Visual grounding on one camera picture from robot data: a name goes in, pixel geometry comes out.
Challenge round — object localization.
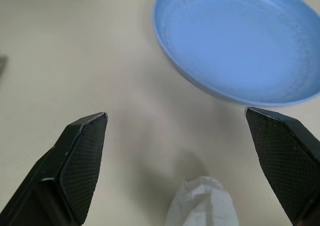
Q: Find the blue round plate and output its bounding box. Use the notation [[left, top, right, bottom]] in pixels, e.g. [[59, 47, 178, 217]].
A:
[[151, 0, 320, 108]]

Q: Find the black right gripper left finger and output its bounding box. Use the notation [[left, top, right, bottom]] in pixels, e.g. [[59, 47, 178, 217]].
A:
[[0, 111, 109, 226]]

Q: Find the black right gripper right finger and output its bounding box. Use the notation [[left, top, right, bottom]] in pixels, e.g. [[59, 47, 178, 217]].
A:
[[243, 106, 320, 226]]

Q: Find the crumpled white paper tissue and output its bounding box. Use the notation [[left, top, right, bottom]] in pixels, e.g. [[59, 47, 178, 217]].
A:
[[164, 175, 240, 226]]

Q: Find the dark grey flat object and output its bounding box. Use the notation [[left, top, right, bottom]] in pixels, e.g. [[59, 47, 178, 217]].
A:
[[0, 56, 8, 80]]

